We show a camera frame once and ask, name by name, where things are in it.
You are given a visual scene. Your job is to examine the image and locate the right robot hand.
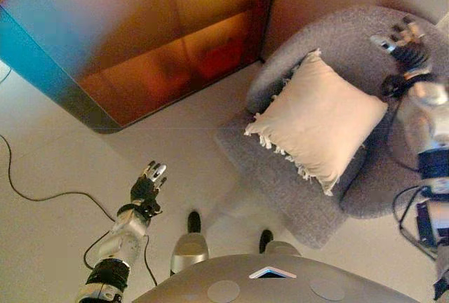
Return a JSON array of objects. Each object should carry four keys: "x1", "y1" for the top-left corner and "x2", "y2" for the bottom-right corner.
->
[{"x1": 370, "y1": 15, "x2": 431, "y2": 76}]

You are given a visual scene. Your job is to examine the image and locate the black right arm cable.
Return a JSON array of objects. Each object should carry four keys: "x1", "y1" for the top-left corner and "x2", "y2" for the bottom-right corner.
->
[{"x1": 391, "y1": 185, "x2": 439, "y2": 262}]

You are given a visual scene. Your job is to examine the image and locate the silver robot torso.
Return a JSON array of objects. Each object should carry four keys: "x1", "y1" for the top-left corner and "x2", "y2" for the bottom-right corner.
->
[{"x1": 132, "y1": 253, "x2": 422, "y2": 303}]

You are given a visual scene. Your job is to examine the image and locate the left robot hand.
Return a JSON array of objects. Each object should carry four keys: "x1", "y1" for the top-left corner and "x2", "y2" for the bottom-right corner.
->
[{"x1": 130, "y1": 161, "x2": 168, "y2": 206}]

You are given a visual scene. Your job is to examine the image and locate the silver right robot leg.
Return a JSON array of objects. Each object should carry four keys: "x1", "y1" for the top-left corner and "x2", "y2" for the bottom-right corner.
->
[{"x1": 258, "y1": 229, "x2": 302, "y2": 258}]

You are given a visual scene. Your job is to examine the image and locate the grey fabric armchair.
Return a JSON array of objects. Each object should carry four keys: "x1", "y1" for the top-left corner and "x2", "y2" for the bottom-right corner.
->
[{"x1": 214, "y1": 4, "x2": 449, "y2": 250}]

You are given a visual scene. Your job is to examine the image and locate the cream fringed cushion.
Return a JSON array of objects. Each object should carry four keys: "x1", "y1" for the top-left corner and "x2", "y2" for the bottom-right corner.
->
[{"x1": 244, "y1": 48, "x2": 389, "y2": 197}]

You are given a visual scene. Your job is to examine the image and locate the brown wooden cabinet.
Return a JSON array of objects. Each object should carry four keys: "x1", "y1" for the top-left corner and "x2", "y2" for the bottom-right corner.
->
[{"x1": 0, "y1": 0, "x2": 281, "y2": 135}]

